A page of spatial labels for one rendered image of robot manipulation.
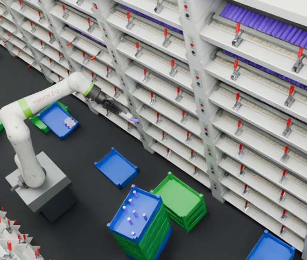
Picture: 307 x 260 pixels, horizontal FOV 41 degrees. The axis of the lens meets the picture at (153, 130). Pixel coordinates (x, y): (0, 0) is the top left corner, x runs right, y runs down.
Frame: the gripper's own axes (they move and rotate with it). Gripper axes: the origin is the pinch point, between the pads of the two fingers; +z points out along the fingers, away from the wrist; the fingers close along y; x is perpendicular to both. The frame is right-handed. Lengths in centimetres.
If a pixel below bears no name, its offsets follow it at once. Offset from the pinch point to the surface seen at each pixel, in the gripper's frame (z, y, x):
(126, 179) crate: 38, -65, -9
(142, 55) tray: -14.4, 28.7, 21.2
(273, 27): 8, 114, 3
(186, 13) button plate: -19, 92, 3
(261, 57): 11, 110, -8
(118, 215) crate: 30, -19, -49
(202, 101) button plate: 19, 54, 1
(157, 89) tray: 5.0, 19.0, 15.3
